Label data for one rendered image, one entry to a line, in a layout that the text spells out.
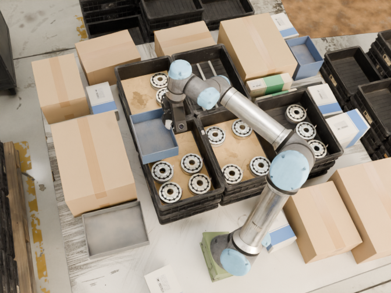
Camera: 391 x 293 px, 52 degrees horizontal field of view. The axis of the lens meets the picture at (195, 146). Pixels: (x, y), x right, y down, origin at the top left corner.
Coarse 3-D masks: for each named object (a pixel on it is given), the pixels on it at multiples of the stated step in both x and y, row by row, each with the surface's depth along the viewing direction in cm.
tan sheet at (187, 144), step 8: (176, 136) 196; (184, 136) 196; (192, 136) 197; (184, 144) 194; (192, 144) 194; (184, 152) 192; (192, 152) 192; (168, 160) 189; (176, 160) 190; (176, 168) 188; (176, 176) 186; (184, 176) 186; (208, 176) 187; (160, 184) 183; (184, 184) 184; (200, 184) 184; (168, 192) 181; (184, 192) 182
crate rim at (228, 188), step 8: (216, 112) 193; (200, 120) 190; (208, 144) 184; (216, 160) 180; (224, 176) 176; (264, 176) 177; (224, 184) 174; (232, 184) 174; (240, 184) 175; (248, 184) 177
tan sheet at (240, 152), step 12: (228, 132) 199; (252, 132) 200; (228, 144) 196; (240, 144) 196; (252, 144) 197; (216, 156) 192; (228, 156) 192; (240, 156) 193; (252, 156) 193; (264, 156) 194; (240, 168) 190
